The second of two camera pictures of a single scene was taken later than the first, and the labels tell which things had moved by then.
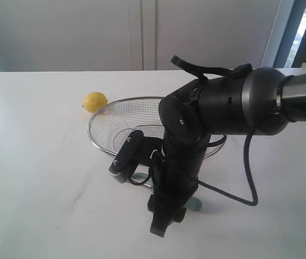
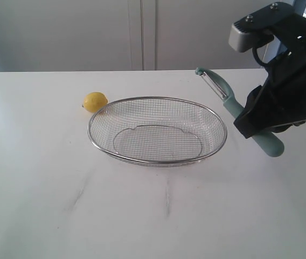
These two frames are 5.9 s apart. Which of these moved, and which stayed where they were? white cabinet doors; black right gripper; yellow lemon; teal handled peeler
Moved: black right gripper; teal handled peeler
Stayed: white cabinet doors; yellow lemon
